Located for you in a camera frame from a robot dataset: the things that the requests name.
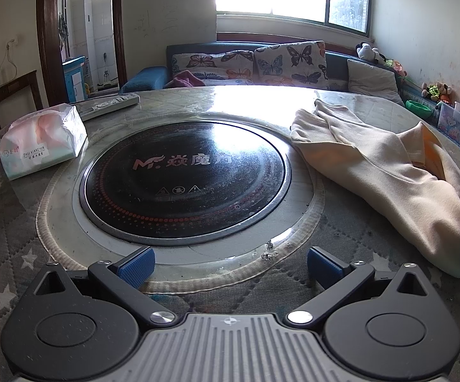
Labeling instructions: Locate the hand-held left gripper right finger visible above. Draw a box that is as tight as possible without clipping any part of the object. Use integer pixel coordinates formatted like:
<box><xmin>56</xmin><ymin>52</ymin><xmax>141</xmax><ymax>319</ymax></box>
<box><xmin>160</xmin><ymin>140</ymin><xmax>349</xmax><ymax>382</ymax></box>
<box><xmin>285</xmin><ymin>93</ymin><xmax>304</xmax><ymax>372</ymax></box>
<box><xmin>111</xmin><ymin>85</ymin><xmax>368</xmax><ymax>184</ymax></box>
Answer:
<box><xmin>287</xmin><ymin>247</ymin><xmax>437</xmax><ymax>330</ymax></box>

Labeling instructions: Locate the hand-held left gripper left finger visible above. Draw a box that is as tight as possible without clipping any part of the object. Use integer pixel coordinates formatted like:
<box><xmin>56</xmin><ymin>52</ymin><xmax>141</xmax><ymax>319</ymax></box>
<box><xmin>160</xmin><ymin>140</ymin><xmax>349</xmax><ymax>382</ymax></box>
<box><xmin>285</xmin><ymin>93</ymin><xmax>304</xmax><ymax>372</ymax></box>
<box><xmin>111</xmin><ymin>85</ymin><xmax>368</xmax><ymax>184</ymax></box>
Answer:
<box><xmin>27</xmin><ymin>247</ymin><xmax>176</xmax><ymax>330</ymax></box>

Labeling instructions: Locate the cream garment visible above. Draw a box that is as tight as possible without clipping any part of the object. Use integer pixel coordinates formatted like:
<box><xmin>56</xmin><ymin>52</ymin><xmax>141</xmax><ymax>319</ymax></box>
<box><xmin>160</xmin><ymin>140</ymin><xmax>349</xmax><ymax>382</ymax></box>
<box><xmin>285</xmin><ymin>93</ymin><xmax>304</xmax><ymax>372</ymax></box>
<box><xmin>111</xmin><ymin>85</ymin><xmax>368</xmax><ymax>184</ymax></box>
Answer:
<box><xmin>289</xmin><ymin>99</ymin><xmax>460</xmax><ymax>279</ymax></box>

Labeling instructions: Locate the clear plastic storage box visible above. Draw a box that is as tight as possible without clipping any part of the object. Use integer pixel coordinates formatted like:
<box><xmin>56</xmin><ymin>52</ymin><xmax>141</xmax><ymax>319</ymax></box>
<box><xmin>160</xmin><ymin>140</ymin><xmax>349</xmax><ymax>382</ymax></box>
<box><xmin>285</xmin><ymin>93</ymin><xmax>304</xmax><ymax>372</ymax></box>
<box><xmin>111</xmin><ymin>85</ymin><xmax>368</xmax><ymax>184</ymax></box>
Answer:
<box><xmin>436</xmin><ymin>101</ymin><xmax>460</xmax><ymax>148</ymax></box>

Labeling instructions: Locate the round black induction cooktop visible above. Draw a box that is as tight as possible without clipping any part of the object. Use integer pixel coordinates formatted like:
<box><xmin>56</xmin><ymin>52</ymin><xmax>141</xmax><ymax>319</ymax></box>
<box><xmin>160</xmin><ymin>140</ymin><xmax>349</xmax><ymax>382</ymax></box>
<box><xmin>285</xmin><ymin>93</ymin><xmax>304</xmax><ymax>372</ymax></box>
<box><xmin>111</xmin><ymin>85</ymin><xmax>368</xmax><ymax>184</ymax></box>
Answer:
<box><xmin>78</xmin><ymin>121</ymin><xmax>292</xmax><ymax>244</ymax></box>

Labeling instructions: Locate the green bowl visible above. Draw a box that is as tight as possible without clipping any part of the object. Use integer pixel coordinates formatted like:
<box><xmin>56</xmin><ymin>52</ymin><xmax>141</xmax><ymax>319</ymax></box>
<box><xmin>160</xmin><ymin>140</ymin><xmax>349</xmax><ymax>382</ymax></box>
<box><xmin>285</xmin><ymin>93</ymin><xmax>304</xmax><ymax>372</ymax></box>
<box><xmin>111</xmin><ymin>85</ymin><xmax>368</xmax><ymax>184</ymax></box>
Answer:
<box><xmin>405</xmin><ymin>100</ymin><xmax>433</xmax><ymax>119</ymax></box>

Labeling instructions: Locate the brown plush toy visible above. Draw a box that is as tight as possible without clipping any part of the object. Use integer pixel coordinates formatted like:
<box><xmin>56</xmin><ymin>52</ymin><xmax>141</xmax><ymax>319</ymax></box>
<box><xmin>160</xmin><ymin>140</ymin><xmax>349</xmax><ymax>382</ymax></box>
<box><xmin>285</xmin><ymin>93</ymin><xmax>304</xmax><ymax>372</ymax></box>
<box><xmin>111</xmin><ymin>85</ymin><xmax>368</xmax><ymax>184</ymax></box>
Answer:
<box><xmin>439</xmin><ymin>83</ymin><xmax>455</xmax><ymax>106</ymax></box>

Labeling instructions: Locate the green plush toy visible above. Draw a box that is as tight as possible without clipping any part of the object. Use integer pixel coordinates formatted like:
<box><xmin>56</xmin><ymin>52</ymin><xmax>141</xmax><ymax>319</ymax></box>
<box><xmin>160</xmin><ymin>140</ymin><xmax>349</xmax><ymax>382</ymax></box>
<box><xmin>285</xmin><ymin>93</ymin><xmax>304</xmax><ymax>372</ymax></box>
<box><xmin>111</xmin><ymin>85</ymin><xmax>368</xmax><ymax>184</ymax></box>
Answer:
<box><xmin>421</xmin><ymin>83</ymin><xmax>442</xmax><ymax>102</ymax></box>

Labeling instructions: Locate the pink and green toy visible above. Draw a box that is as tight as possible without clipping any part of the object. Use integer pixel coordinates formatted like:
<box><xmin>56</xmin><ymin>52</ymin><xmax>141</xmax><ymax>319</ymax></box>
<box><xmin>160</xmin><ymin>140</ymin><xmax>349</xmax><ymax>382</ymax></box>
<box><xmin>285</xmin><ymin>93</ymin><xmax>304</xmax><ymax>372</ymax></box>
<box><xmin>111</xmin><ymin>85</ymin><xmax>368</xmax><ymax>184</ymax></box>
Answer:
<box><xmin>385</xmin><ymin>59</ymin><xmax>408</xmax><ymax>77</ymax></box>

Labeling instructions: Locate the grey pillow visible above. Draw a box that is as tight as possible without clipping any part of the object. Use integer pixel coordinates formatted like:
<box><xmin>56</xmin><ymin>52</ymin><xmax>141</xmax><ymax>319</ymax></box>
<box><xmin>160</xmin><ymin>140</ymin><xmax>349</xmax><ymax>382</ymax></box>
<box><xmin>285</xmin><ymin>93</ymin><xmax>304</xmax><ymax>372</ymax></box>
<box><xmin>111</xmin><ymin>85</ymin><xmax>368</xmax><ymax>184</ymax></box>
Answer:
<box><xmin>346</xmin><ymin>59</ymin><xmax>405</xmax><ymax>107</ymax></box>

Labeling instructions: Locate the white tissue pack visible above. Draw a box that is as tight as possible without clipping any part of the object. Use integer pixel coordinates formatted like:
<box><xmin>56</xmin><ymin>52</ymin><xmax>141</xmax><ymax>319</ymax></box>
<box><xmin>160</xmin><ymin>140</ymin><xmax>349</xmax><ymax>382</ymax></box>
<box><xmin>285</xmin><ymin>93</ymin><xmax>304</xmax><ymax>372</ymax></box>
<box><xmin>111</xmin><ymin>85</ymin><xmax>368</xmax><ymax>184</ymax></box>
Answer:
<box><xmin>0</xmin><ymin>103</ymin><xmax>88</xmax><ymax>181</ymax></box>

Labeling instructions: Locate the grey remote control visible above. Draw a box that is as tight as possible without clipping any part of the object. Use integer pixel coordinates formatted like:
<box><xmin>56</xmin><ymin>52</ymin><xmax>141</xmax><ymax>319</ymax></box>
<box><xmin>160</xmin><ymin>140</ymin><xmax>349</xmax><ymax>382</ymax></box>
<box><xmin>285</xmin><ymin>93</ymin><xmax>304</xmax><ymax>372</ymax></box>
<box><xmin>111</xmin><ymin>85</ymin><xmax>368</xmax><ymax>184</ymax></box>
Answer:
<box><xmin>73</xmin><ymin>93</ymin><xmax>140</xmax><ymax>121</ymax></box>

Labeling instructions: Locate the panda plush toy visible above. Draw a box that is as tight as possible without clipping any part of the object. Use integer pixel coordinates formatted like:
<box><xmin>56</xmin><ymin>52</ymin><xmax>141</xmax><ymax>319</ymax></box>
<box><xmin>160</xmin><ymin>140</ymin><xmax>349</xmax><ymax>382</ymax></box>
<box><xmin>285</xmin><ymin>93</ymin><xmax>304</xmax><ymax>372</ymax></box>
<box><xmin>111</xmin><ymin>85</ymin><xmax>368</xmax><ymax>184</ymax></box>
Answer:
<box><xmin>355</xmin><ymin>43</ymin><xmax>386</xmax><ymax>64</ymax></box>

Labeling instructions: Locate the blue corner sofa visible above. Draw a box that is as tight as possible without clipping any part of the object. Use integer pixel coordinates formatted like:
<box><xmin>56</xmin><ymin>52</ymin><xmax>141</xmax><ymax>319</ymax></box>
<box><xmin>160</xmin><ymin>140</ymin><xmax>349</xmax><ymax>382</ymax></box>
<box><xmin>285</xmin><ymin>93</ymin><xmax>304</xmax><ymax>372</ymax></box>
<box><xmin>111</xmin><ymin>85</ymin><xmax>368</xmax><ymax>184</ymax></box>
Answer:
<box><xmin>119</xmin><ymin>41</ymin><xmax>460</xmax><ymax>152</ymax></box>

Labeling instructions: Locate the purple cloth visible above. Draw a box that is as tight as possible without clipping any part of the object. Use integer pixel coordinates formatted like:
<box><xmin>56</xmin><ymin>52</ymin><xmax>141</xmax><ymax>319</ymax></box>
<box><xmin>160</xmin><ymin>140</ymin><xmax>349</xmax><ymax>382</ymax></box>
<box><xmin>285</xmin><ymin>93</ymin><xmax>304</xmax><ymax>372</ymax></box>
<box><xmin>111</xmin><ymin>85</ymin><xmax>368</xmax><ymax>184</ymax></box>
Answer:
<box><xmin>165</xmin><ymin>69</ymin><xmax>207</xmax><ymax>88</ymax></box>

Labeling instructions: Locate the blue bathroom cabinet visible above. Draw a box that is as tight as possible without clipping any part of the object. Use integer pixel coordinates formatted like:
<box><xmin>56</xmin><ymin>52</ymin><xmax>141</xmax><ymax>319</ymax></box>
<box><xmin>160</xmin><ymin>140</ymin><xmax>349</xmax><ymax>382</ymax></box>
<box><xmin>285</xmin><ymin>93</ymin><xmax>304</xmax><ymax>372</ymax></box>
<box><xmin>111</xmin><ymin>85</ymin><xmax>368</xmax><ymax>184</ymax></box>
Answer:
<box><xmin>62</xmin><ymin>56</ymin><xmax>87</xmax><ymax>103</ymax></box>

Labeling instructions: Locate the large butterfly print pillow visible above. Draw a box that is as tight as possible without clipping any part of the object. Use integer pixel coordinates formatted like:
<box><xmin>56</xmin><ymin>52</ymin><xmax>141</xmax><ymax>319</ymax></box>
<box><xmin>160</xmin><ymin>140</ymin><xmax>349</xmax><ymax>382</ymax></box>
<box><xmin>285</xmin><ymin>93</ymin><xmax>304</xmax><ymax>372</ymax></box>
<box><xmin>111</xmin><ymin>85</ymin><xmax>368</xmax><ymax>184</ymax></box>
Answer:
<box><xmin>254</xmin><ymin>41</ymin><xmax>329</xmax><ymax>87</ymax></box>

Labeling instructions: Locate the dark wooden cabinet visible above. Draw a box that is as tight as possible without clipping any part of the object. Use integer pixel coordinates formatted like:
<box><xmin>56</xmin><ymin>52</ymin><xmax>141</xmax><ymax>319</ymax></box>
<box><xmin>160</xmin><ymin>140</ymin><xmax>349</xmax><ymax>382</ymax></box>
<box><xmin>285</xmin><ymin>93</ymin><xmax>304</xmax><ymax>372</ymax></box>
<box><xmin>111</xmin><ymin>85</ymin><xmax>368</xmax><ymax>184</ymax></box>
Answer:
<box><xmin>0</xmin><ymin>69</ymin><xmax>44</xmax><ymax>148</ymax></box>

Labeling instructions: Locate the dark wooden door frame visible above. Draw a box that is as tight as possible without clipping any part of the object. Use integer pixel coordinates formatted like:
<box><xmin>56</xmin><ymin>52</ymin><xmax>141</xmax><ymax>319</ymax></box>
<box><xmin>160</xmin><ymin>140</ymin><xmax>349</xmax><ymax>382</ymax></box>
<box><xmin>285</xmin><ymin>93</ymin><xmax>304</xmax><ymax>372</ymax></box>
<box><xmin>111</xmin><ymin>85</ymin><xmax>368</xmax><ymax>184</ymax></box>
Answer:
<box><xmin>37</xmin><ymin>0</ymin><xmax>128</xmax><ymax>110</ymax></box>

